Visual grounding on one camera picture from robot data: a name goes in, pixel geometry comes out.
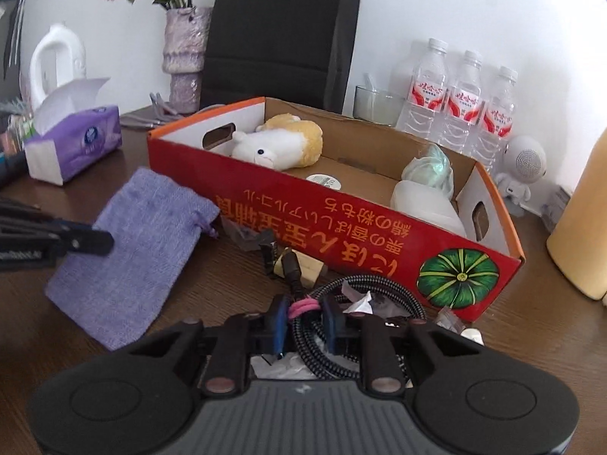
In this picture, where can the yellow thermos jug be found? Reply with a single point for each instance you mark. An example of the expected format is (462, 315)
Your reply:
(583, 222)

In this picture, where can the mint green plastic bag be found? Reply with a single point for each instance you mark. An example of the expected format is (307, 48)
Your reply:
(429, 168)

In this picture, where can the red cardboard box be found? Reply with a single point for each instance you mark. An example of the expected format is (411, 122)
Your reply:
(332, 227)

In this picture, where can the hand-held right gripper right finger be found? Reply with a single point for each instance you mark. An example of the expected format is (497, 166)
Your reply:
(331, 329)

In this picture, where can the white robot-shaped speaker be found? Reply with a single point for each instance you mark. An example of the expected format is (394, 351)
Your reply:
(526, 161)

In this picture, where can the purple tissue box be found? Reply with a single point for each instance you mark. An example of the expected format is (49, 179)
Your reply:
(80, 137)

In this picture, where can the white detergent bottle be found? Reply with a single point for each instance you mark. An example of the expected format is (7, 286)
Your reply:
(71, 52)

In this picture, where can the white translucent container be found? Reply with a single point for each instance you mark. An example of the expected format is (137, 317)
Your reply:
(422, 206)

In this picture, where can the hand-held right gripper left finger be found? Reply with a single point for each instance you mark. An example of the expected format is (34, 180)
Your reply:
(280, 327)

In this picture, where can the small clear plastic bag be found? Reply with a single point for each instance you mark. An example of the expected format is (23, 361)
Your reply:
(242, 234)
(448, 320)
(374, 305)

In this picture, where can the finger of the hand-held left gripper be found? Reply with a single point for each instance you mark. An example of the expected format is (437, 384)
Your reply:
(90, 242)

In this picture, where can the clear glass cup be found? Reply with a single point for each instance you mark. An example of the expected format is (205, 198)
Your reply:
(377, 104)

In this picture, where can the purple cloth pouch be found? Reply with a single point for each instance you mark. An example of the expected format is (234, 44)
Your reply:
(137, 246)

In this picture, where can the purple textured vase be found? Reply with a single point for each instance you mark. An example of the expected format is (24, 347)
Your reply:
(186, 52)

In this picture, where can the white and yellow plush toy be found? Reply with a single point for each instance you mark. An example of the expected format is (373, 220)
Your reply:
(275, 144)

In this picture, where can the black paper bag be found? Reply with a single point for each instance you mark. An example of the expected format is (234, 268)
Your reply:
(280, 33)

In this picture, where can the clear acrylic card holder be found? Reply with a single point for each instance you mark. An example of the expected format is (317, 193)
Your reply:
(14, 128)

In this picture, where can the clear water bottle red label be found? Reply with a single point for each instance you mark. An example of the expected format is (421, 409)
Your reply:
(462, 104)
(424, 90)
(495, 118)

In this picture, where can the small wooden block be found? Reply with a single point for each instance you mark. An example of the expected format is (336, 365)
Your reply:
(313, 268)

